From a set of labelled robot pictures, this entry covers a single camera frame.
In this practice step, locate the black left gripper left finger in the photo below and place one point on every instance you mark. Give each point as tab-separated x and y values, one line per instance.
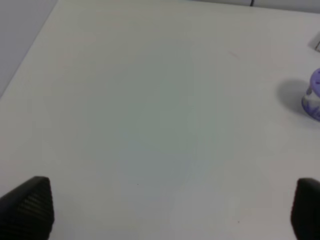
27	211

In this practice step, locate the white cardboard box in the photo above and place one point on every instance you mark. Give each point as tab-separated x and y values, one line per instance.
314	43

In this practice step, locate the purple round container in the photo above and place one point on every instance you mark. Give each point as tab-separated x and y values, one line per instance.
311	100

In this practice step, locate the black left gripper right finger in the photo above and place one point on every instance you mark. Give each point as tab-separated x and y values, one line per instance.
305	212

